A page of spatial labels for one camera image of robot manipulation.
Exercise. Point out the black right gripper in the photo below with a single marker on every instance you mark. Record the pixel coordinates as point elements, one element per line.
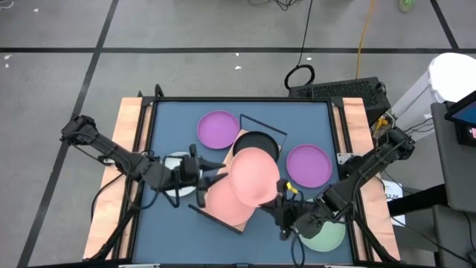
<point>292,214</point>

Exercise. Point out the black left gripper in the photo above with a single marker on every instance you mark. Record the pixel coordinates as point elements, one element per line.
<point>189,171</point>

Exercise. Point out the pink round plate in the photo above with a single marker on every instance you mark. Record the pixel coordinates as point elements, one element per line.
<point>223,204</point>
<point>253,175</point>

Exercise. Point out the white round plate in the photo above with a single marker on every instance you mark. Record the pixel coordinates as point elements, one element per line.
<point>180,192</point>

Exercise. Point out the purple round plate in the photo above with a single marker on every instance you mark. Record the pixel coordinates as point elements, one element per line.
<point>218,129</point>
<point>309,165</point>

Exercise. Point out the dark grey round plate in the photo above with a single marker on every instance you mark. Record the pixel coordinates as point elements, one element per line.
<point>256,141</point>

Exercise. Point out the mint green round plate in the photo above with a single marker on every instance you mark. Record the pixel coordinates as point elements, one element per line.
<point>327,238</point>

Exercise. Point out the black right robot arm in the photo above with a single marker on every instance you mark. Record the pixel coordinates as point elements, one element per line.
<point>364,167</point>

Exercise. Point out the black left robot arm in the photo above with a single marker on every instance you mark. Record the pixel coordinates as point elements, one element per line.
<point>111,152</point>

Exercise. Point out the blue table mat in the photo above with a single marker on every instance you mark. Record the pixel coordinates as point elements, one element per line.
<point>297,111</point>

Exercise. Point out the light wooden side board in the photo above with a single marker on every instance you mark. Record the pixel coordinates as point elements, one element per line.
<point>353,111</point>
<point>128,108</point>

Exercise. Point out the white paper sheet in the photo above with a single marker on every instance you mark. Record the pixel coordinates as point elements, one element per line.
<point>393,191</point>

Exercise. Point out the black perforated computer case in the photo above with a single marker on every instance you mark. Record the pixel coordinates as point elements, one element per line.
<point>342,91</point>

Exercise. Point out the yellow plug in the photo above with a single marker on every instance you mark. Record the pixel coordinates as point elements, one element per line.
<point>382,123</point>

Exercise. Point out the black metal beam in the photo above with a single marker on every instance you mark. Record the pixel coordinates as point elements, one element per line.
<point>416,201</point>

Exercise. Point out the grey metal cart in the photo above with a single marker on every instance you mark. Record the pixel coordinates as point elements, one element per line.
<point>457,175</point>

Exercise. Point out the black screen device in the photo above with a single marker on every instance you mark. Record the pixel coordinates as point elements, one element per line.
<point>466,115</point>

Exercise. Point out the white trash bin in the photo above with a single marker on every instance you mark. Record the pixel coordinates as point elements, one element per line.
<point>453,74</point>

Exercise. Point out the light green item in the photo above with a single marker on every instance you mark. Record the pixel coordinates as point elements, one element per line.
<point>406,5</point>

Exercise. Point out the black metal table frame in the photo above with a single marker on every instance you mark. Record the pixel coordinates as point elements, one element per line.
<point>241,99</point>

